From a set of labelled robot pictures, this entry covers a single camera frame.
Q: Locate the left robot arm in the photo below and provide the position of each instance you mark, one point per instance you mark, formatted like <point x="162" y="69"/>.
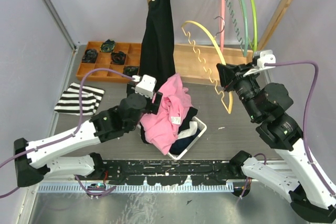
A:
<point x="36" y="160"/>

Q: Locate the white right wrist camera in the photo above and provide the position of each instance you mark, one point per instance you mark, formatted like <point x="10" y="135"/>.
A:
<point x="260" y="59"/>

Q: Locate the rolled dark sock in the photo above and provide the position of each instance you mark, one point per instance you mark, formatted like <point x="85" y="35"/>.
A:
<point x="108" y="46"/>
<point x="118" y="58"/>
<point x="131" y="70"/>
<point x="90" y="56"/>

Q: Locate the black printed t shirt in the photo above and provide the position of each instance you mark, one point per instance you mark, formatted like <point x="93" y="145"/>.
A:
<point x="158" y="43"/>

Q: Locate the navy blue t shirt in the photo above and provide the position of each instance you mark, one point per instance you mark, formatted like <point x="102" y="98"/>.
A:
<point x="181" y="144"/>

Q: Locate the pink t shirt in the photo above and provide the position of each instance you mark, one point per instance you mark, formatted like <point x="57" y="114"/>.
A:
<point x="175" y="97"/>

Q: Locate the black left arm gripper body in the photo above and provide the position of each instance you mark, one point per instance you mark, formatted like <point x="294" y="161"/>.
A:
<point x="149" y="108"/>

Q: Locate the yellow hanger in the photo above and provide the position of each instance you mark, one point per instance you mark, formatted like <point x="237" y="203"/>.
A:
<point x="228" y="107"/>

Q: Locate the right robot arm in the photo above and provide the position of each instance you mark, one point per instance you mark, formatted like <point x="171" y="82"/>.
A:
<point x="311" y="194"/>

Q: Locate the white perforated plastic basket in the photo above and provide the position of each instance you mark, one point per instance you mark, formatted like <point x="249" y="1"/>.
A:
<point x="197" y="134"/>

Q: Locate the pink hanger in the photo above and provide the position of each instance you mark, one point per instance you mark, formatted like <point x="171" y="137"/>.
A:
<point x="221" y="24"/>

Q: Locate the lime green hanger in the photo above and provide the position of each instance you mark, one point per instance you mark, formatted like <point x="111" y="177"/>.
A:
<point x="254" y="42"/>

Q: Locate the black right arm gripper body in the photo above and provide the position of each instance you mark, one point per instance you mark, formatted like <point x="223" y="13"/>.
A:
<point x="245" y="86"/>

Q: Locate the grey slotted cable duct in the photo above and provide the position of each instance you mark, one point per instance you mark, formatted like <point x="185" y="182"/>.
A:
<point x="185" y="188"/>

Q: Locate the orange wooden compartment tray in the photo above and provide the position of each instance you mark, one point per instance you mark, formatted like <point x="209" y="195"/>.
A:
<point x="104" y="60"/>

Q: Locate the wooden clothes rack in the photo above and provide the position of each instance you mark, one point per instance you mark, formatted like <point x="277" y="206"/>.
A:
<point x="192" y="72"/>

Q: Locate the white t shirt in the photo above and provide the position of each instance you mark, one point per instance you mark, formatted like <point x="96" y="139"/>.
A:
<point x="188" y="132"/>

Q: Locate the plain black t shirt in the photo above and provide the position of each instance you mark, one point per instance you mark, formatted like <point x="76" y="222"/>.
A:
<point x="184" y="126"/>

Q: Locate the black white striped cloth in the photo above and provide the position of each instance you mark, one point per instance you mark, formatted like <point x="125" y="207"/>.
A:
<point x="69" y="101"/>

